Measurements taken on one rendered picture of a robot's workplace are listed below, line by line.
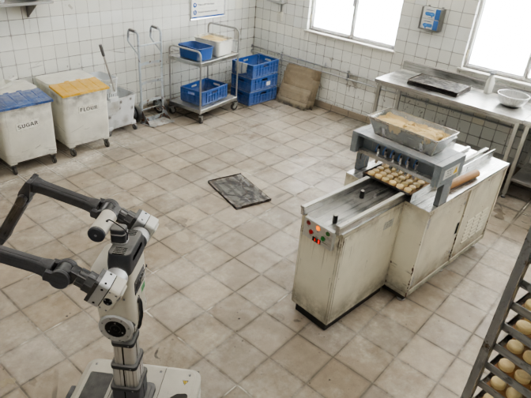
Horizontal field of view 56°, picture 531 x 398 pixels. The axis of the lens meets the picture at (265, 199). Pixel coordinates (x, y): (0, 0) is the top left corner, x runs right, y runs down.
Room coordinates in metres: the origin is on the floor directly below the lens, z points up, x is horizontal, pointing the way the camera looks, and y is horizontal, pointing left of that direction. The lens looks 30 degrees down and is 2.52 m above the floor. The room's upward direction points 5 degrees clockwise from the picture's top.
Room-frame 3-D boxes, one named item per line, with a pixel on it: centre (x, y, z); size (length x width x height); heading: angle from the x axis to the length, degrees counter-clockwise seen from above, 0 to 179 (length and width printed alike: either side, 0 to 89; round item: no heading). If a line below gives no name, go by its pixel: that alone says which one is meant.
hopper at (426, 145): (3.26, -0.96, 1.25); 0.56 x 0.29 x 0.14; 46
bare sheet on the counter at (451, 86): (5.71, -1.88, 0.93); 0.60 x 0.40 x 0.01; 52
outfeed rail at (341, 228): (3.24, -1.14, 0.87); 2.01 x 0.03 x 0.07; 136
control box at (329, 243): (2.64, -0.36, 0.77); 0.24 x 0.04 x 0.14; 46
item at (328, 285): (2.90, -0.61, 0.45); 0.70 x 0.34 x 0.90; 136
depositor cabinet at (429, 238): (3.60, -1.29, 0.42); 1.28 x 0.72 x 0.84; 136
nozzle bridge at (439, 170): (3.26, -0.96, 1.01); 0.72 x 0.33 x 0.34; 46
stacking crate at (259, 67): (7.30, 0.31, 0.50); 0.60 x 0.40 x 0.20; 144
